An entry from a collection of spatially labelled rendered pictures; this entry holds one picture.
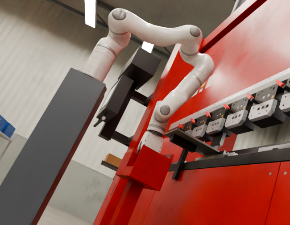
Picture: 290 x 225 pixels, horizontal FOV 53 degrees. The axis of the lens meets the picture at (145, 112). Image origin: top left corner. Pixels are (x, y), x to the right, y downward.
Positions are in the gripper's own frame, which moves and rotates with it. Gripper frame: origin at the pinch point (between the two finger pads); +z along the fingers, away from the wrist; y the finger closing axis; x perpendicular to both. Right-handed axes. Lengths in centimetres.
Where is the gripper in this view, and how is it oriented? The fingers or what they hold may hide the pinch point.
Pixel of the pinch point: (144, 165)
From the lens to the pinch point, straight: 133.2
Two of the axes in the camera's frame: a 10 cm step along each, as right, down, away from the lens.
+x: 4.0, -1.7, -9.0
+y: -8.6, -4.2, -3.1
